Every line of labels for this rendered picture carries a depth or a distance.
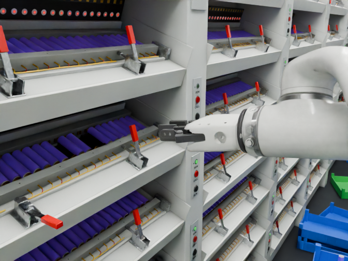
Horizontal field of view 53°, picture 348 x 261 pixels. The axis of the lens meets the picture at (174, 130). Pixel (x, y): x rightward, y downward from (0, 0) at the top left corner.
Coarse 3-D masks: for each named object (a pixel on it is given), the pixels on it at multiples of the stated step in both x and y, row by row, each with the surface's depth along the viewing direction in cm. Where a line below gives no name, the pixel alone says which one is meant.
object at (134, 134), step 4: (132, 128) 73; (132, 132) 73; (136, 132) 74; (132, 136) 74; (136, 136) 74; (136, 140) 74; (136, 144) 74; (136, 148) 74; (136, 152) 74; (140, 152) 75; (140, 156) 75
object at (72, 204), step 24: (72, 120) 78; (144, 120) 92; (168, 120) 88; (168, 144) 87; (96, 168) 70; (120, 168) 73; (144, 168) 75; (168, 168) 84; (72, 192) 62; (96, 192) 64; (120, 192) 70; (72, 216) 60; (0, 240) 50; (24, 240) 52
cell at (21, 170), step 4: (4, 156) 63; (8, 156) 63; (12, 156) 63; (4, 160) 62; (8, 160) 62; (12, 160) 62; (16, 160) 62; (8, 164) 62; (12, 164) 62; (16, 164) 62; (20, 164) 62; (12, 168) 61; (16, 168) 61; (20, 168) 61; (24, 168) 61; (20, 172) 61; (24, 172) 60; (28, 172) 61
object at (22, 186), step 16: (144, 128) 85; (112, 144) 75; (128, 144) 79; (144, 144) 82; (80, 160) 67; (96, 160) 71; (112, 160) 73; (32, 176) 59; (48, 176) 61; (64, 176) 65; (0, 192) 54; (16, 192) 56
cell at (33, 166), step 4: (16, 152) 64; (20, 152) 65; (16, 156) 64; (20, 156) 64; (24, 156) 64; (20, 160) 63; (24, 160) 63; (28, 160) 63; (24, 164) 63; (28, 164) 63; (32, 164) 63; (36, 164) 63; (28, 168) 62; (32, 168) 62; (36, 168) 62; (40, 168) 63; (32, 172) 62
